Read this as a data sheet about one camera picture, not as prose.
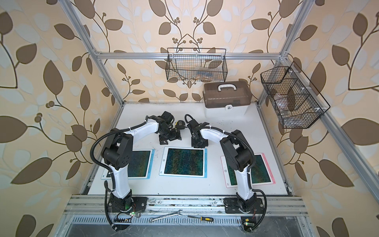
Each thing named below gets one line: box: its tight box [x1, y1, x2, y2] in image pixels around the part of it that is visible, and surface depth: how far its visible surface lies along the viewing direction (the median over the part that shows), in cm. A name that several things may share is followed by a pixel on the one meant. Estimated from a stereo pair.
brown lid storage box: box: [202, 80, 253, 119], surface depth 103 cm
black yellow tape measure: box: [175, 120, 186, 130], surface depth 107 cm
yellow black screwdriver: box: [187, 215, 214, 222], surface depth 72 cm
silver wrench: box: [149, 209, 184, 223], surface depth 73 cm
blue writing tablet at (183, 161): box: [158, 146, 208, 179], surface depth 91 cm
